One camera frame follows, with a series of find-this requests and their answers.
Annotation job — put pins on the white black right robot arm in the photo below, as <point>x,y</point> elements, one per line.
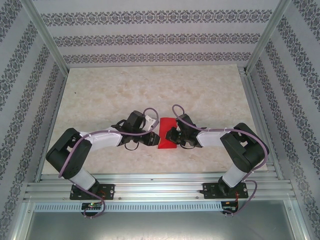
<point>240,150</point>

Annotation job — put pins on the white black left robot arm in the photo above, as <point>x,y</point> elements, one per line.
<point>72,155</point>

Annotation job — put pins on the grey metal sheet panel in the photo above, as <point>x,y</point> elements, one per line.
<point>160,226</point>

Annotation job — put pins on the aluminium mounting rail beam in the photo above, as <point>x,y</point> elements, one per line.
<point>160,186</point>

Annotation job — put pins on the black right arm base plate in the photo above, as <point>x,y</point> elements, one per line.
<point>208,190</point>

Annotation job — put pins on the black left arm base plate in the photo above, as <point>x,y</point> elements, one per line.
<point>108,191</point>

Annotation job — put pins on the aluminium frame post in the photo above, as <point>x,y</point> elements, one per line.
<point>45,35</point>
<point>268,35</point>

